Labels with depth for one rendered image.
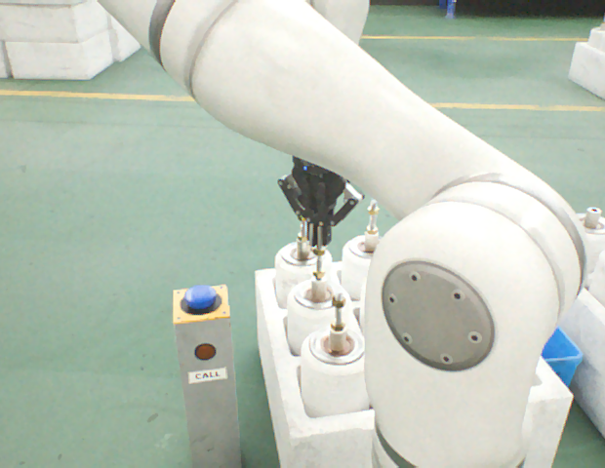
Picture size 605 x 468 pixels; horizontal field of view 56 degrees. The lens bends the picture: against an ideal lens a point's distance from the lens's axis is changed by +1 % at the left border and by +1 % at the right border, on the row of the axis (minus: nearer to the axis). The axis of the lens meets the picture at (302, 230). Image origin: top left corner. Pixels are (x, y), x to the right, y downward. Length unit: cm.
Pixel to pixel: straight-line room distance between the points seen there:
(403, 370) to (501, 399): 5
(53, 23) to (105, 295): 207
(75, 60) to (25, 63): 26
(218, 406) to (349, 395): 18
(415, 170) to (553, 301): 11
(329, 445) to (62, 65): 274
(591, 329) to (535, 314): 80
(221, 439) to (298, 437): 15
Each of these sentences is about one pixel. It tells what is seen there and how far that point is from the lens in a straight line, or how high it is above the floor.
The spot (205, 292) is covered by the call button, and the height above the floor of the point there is 33.
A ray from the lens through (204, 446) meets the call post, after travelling 88.
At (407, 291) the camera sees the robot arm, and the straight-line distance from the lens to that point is 28.
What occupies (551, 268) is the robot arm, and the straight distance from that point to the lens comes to 28.
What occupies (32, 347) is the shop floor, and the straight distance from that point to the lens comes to 127.
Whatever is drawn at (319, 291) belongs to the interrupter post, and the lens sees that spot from 84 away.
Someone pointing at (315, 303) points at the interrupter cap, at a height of 25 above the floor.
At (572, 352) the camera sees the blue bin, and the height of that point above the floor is 11.
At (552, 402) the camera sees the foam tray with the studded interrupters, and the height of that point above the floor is 17.
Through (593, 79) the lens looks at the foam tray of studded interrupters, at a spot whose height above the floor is 6.
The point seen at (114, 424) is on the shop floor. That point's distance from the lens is 106.
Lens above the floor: 75
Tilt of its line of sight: 29 degrees down
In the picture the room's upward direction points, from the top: straight up
